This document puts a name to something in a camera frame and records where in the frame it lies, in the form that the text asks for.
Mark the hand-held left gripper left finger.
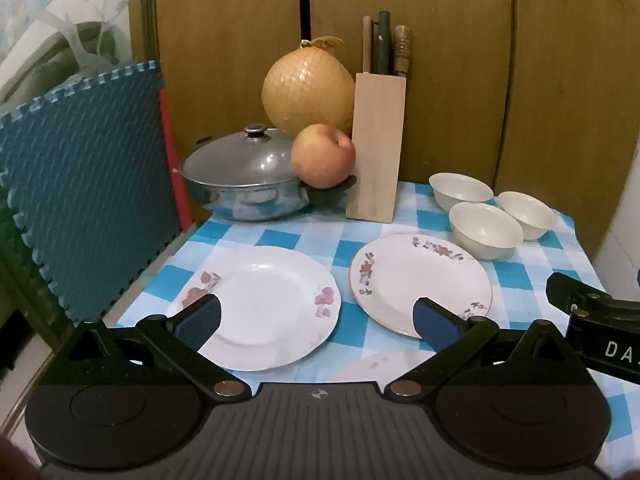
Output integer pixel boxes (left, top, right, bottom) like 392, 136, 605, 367
39, 292, 251, 401

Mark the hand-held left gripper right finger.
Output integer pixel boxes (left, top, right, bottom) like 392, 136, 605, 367
385, 298, 596, 403

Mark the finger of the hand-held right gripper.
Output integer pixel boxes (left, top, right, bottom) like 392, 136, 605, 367
546, 272, 640, 314

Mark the white floral plate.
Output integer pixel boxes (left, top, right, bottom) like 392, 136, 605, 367
348, 233, 493, 339
179, 246, 342, 372

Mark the cream ceramic bowl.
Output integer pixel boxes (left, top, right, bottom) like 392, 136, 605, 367
428, 172, 495, 215
448, 202, 525, 261
497, 190, 558, 242

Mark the steel cooking pot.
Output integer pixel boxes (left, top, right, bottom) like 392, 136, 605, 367
180, 135, 358, 222

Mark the blue checkered tablecloth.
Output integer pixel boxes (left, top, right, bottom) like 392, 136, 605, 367
115, 180, 633, 476

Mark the red board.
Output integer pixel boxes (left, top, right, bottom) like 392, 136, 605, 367
159, 89, 193, 228

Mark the glass pot lid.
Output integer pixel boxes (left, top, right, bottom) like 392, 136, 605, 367
180, 124, 300, 188

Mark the blue foam mat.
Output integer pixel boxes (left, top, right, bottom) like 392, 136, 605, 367
0, 60, 183, 323

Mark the wooden knife block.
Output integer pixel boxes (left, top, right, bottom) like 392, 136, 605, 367
346, 72, 407, 223

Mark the green foam mat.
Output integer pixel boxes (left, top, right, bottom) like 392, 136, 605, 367
0, 180, 76, 346

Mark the red apple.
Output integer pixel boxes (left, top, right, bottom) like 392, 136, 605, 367
290, 123, 357, 190

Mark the yellow netted pomelo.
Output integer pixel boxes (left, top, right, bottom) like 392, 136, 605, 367
261, 36, 357, 137

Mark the wooden cabinet door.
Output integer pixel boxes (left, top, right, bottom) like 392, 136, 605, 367
306, 0, 640, 261
127, 0, 307, 223

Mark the white plastic bag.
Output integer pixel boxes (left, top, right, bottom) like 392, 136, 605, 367
45, 10, 132, 77

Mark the knife with ribbed wooden handle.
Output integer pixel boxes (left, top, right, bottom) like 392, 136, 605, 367
393, 25, 412, 79

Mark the knife with dark handle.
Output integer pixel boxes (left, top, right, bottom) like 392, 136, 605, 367
376, 10, 392, 77

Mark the knife with flat handle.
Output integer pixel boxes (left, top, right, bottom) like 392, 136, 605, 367
362, 16, 374, 75

